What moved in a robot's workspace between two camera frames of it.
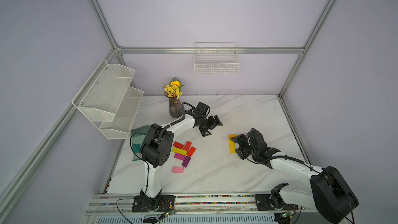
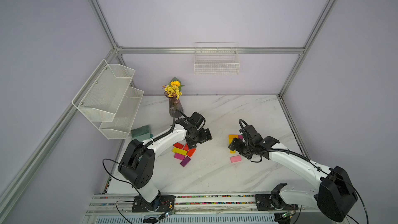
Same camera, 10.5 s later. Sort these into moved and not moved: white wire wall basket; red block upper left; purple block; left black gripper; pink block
Moved: left black gripper; pink block
Not moved: purple block; red block upper left; white wire wall basket
